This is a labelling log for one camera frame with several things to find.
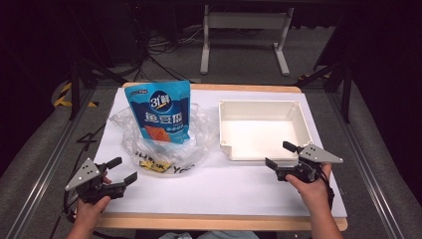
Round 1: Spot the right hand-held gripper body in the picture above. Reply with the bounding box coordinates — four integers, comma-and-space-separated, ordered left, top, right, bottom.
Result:
275, 142, 344, 184

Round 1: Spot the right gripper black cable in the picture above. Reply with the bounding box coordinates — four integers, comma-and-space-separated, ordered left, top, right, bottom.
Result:
318, 165, 335, 212

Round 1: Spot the person's right hand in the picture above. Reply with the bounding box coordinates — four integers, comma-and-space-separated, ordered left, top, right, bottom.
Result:
286, 163, 333, 217

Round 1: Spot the yellow black hazard tape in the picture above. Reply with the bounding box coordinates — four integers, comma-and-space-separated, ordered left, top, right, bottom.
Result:
53, 81, 100, 109

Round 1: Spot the black tape mark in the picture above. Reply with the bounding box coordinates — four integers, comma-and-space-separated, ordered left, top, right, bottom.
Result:
76, 131, 100, 144

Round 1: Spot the white plastic box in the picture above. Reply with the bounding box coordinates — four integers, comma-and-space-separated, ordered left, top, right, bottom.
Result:
217, 99, 315, 162

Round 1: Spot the white metal stand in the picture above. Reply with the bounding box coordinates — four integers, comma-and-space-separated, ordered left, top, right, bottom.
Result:
199, 4, 296, 77

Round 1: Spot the white paper sheet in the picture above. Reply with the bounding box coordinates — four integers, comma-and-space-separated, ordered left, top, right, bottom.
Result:
94, 87, 348, 219

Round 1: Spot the black metal stand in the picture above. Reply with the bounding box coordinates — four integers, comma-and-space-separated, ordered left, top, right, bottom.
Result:
295, 56, 354, 124
68, 56, 129, 121

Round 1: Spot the aluminium rail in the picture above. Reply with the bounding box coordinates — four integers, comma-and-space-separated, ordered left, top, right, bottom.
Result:
4, 89, 98, 239
326, 92, 405, 239

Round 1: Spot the clear plastic bag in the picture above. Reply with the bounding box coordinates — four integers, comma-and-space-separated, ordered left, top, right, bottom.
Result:
108, 103, 217, 176

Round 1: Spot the black cable bundle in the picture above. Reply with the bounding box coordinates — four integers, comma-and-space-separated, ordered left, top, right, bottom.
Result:
130, 8, 204, 83

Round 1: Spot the blue snack pouch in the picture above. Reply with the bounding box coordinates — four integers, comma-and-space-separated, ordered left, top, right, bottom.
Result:
123, 80, 192, 145

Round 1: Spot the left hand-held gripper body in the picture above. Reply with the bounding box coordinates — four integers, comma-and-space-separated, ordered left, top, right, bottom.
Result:
64, 157, 128, 205

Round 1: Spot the person's left hand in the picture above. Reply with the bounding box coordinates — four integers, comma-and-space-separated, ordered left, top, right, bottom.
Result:
75, 171, 112, 229

